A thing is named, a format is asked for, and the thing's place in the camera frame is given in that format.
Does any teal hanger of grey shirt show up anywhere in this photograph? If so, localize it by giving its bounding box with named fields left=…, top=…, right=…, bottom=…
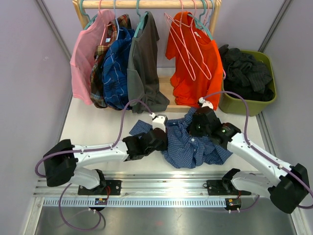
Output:
left=134, top=0, right=148, bottom=38

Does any blue plaid shirt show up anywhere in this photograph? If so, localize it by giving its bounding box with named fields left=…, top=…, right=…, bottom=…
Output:
left=102, top=27, right=134, bottom=110

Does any teal hanger of orange shirt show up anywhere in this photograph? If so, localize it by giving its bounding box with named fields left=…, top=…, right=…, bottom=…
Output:
left=187, top=0, right=213, bottom=41

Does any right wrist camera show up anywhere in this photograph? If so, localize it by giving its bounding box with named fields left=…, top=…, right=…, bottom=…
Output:
left=198, top=97, right=214, bottom=110

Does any blue spare hanger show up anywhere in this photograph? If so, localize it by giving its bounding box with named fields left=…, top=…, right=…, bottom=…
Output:
left=206, top=0, right=215, bottom=27

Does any pink hanger of brown shirt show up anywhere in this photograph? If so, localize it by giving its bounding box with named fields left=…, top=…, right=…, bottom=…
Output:
left=98, top=1, right=115, bottom=45

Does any green plastic bin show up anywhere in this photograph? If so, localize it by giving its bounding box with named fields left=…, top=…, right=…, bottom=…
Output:
left=219, top=50, right=277, bottom=117

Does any brown yellow plaid shirt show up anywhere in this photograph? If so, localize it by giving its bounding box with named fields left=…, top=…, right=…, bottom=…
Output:
left=90, top=21, right=117, bottom=109

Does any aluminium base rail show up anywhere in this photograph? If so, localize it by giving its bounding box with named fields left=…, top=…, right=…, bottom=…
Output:
left=34, top=171, right=273, bottom=208

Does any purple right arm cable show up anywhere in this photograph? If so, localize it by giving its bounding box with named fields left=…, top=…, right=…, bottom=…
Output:
left=202, top=91, right=313, bottom=212

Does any pink t-shirt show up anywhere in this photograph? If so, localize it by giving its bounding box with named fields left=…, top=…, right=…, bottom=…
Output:
left=70, top=16, right=103, bottom=105

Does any teal hanger of pink shirt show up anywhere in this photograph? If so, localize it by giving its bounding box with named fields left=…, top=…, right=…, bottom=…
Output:
left=79, top=0, right=97, bottom=30

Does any pink spare hanger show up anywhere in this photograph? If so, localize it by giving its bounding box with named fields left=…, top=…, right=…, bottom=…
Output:
left=204, top=0, right=227, bottom=79

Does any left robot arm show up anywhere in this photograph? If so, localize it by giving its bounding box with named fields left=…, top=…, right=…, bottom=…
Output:
left=43, top=128, right=168, bottom=195

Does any pink hanger of check shirt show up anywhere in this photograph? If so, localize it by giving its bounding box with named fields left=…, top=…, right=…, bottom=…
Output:
left=163, top=0, right=196, bottom=81

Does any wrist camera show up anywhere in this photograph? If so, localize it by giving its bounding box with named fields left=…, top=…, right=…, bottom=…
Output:
left=150, top=113, right=168, bottom=133
left=198, top=97, right=214, bottom=110

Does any grey t-shirt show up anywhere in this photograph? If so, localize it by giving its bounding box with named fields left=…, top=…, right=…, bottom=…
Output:
left=127, top=11, right=169, bottom=114

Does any blue small-check shirt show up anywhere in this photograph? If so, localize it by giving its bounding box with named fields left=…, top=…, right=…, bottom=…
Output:
left=129, top=107, right=233, bottom=169

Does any blue hanger of plaid shirt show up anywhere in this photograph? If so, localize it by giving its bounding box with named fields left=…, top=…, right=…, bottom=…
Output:
left=113, top=0, right=120, bottom=40

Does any black garment in bin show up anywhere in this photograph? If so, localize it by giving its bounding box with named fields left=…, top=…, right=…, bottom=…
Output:
left=224, top=80, right=274, bottom=102

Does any dark pinstriped shirt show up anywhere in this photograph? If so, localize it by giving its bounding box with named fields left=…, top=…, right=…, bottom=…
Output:
left=219, top=45, right=272, bottom=93

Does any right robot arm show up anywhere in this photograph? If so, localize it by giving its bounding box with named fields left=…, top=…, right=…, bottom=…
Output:
left=190, top=107, right=311, bottom=214

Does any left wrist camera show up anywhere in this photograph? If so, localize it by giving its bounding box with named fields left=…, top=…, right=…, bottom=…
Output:
left=150, top=113, right=168, bottom=133

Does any wooden clothes rack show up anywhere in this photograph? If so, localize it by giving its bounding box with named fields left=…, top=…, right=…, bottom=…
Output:
left=74, top=0, right=213, bottom=111

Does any pink wire hanger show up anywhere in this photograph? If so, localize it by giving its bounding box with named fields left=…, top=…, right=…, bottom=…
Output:
left=170, top=0, right=212, bottom=81

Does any orange t-shirt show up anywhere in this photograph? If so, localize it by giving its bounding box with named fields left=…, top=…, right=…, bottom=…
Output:
left=165, top=11, right=224, bottom=109

